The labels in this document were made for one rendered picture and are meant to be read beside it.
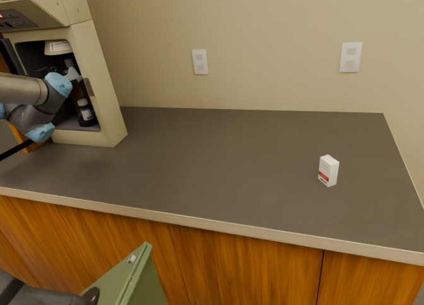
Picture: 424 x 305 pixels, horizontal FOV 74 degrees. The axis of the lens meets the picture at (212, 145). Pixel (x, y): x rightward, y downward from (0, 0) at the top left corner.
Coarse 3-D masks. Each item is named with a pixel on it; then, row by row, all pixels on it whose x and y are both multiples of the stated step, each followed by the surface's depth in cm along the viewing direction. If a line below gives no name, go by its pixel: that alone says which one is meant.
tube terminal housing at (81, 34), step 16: (64, 0) 88; (80, 0) 94; (80, 16) 95; (16, 32) 99; (32, 32) 97; (48, 32) 95; (64, 32) 93; (80, 32) 95; (96, 32) 102; (80, 48) 96; (96, 48) 102; (80, 64) 98; (96, 64) 103; (96, 80) 104; (96, 96) 104; (112, 96) 113; (96, 112) 108; (112, 112) 113; (112, 128) 114; (80, 144) 120; (96, 144) 118; (112, 144) 115
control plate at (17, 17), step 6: (0, 12) 86; (6, 12) 85; (12, 12) 85; (18, 12) 85; (0, 18) 89; (6, 18) 89; (12, 18) 88; (18, 18) 88; (24, 18) 88; (12, 24) 92; (18, 24) 91; (24, 24) 91; (30, 24) 90
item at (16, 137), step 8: (0, 56) 101; (0, 64) 101; (8, 72) 104; (0, 120) 104; (0, 128) 104; (8, 128) 107; (16, 128) 110; (0, 136) 105; (8, 136) 107; (16, 136) 110; (24, 136) 113; (0, 144) 105; (8, 144) 108; (16, 144) 110; (0, 152) 106
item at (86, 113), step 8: (72, 88) 109; (80, 88) 110; (72, 96) 111; (80, 96) 111; (88, 96) 113; (72, 104) 114; (80, 104) 112; (88, 104) 114; (80, 112) 114; (88, 112) 115; (80, 120) 117
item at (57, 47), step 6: (48, 42) 101; (54, 42) 100; (60, 42) 100; (66, 42) 101; (48, 48) 102; (54, 48) 100; (60, 48) 100; (66, 48) 101; (48, 54) 102; (54, 54) 101
